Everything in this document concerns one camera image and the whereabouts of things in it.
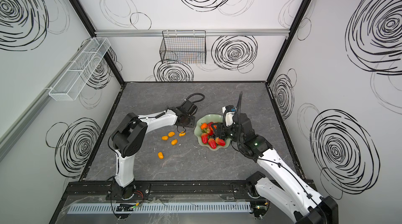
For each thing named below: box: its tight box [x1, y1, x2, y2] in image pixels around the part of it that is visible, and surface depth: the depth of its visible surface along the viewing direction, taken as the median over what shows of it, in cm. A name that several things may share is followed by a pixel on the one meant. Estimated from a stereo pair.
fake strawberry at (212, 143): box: [207, 138, 218, 150], surface depth 85 cm
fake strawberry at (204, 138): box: [201, 132, 209, 144], surface depth 87 cm
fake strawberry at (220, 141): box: [215, 137, 226, 147], surface depth 85 cm
